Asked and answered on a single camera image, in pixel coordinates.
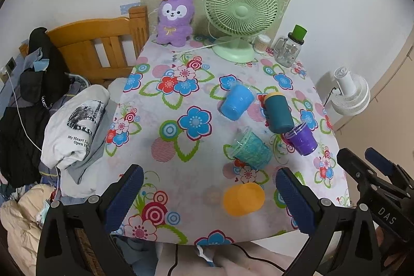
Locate floral tablecloth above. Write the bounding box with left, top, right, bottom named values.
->
left=105, top=34, right=352, bottom=246

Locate blue plastic cup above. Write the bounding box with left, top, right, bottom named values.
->
left=219, top=83, right=256, bottom=121

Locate purple plush toy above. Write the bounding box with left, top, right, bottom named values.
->
left=156, top=0, right=195, bottom=47

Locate cotton swab container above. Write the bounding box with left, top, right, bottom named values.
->
left=252, top=34, right=272, bottom=54

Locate purple plastic cup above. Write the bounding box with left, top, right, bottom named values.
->
left=282, top=122, right=318, bottom=156

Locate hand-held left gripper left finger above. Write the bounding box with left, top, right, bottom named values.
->
left=36, top=164, right=145, bottom=276

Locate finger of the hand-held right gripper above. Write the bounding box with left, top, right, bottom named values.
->
left=337, top=148, right=405, bottom=203
left=365, top=147, right=414, bottom=194

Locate dark teal cup yellow rim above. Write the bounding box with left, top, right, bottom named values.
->
left=258, top=93, right=295, bottom=135

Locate black cable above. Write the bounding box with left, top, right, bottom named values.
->
left=166, top=243, right=289, bottom=276

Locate green desk fan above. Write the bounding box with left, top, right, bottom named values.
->
left=203, top=0, right=279, bottom=63

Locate blue wall sticker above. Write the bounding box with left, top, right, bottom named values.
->
left=119, top=1, right=142, bottom=17

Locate black cloth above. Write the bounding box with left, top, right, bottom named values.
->
left=0, top=101, right=52, bottom=189

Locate beige padded jacket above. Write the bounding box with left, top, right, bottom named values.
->
left=0, top=183, right=63, bottom=276

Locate white round fan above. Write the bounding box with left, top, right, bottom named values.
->
left=324, top=66, right=371, bottom=117

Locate wooden bed headboard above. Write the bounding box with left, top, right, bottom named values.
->
left=19, top=5, right=150, bottom=86

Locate white fan power cable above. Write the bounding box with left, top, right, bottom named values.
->
left=174, top=42, right=228, bottom=56

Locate orange plastic cup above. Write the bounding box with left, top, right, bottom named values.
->
left=223, top=182, right=266, bottom=218

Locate blue face mask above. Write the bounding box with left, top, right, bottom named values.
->
left=30, top=58, right=50, bottom=72

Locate white printed t-shirt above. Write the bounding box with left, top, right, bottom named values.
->
left=40, top=84, right=111, bottom=171

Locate grey cloth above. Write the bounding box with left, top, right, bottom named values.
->
left=57, top=133, right=112, bottom=199

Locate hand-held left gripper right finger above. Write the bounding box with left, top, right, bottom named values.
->
left=275, top=167, right=381, bottom=276

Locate teal glitter plastic cup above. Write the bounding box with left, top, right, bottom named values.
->
left=225, top=126, right=273, bottom=170

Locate glass mug green lid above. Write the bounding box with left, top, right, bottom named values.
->
left=274, top=24, right=308, bottom=68

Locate black jacket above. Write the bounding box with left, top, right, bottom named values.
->
left=19, top=27, right=71, bottom=113

